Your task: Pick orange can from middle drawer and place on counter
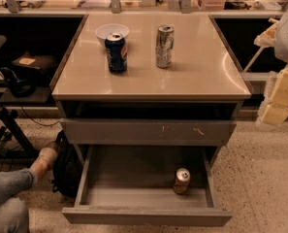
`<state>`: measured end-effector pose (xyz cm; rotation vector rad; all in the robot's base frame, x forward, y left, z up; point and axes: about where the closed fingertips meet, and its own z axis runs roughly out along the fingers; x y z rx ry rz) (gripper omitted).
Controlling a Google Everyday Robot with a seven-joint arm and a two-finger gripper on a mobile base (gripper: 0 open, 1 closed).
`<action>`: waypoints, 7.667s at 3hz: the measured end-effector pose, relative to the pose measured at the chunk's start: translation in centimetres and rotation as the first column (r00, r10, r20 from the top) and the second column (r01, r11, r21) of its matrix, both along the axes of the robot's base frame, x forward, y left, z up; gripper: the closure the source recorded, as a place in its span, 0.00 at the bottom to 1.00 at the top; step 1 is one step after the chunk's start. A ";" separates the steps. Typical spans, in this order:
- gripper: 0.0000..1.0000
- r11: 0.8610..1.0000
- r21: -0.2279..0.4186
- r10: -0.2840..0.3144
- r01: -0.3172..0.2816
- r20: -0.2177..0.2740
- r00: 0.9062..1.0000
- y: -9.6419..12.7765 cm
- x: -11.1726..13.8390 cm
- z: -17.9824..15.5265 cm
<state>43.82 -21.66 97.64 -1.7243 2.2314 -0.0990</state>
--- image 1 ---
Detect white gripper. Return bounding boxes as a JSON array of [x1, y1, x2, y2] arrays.
[[254, 10, 288, 126]]

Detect orange soda can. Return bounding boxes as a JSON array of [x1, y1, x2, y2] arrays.
[[173, 168, 191, 194]]

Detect silver tall can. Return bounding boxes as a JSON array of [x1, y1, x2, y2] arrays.
[[155, 25, 175, 68]]

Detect grey drawer cabinet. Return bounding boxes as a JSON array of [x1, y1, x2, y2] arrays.
[[49, 13, 254, 167]]

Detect blue Pepsi can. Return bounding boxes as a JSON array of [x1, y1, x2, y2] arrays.
[[105, 33, 127, 73]]

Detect open middle drawer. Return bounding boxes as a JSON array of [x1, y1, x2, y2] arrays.
[[62, 146, 232, 226]]

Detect closed upper drawer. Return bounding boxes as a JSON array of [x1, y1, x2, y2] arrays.
[[60, 118, 236, 146]]

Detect white bowl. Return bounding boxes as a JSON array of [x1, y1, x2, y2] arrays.
[[95, 23, 129, 47]]

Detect black backpack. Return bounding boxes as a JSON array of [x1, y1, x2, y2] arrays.
[[51, 130, 83, 198]]

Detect dark box with label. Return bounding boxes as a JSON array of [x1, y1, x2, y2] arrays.
[[12, 51, 57, 71]]

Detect tan shoe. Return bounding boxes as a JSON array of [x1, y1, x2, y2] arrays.
[[30, 142, 59, 181]]

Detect black headphones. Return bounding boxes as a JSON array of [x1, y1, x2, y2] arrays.
[[1, 67, 36, 98]]

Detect person leg in jeans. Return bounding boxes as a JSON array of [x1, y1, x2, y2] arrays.
[[0, 169, 38, 233]]

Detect white stick with handle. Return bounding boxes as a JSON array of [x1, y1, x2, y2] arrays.
[[242, 47, 265, 73]]

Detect black stand frame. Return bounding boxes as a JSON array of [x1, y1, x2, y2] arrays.
[[0, 107, 38, 160]]

